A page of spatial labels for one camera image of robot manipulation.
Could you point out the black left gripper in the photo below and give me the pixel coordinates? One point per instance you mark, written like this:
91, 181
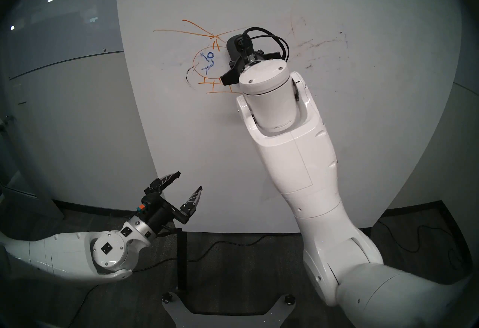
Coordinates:
162, 214

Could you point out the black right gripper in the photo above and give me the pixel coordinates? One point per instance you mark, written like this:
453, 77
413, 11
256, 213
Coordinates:
245, 65

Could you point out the dark grey whiteboard eraser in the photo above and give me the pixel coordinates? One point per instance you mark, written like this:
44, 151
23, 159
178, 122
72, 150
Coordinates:
232, 50

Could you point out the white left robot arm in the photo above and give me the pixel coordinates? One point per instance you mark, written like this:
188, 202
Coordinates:
63, 252

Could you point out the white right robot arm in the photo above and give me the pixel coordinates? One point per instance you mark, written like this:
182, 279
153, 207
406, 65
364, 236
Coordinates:
299, 166

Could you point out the large white whiteboard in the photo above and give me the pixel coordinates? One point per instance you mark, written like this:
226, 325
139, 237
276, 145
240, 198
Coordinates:
194, 143

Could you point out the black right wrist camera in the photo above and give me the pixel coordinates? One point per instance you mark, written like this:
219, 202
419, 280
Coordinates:
247, 45

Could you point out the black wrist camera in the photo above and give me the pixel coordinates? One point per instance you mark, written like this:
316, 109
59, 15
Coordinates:
149, 200
247, 45

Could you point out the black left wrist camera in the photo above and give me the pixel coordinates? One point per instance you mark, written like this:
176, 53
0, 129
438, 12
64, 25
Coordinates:
149, 200

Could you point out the black whiteboard stand post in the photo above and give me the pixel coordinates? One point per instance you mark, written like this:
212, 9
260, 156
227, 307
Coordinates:
182, 263

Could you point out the black base plate knob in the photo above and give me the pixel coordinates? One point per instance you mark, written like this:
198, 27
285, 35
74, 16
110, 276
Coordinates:
288, 298
166, 297

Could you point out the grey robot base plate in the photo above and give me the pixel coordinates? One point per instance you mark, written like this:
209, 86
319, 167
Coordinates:
228, 321

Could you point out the glass wall board with writing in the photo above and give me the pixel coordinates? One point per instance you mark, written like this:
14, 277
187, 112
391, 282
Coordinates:
63, 24

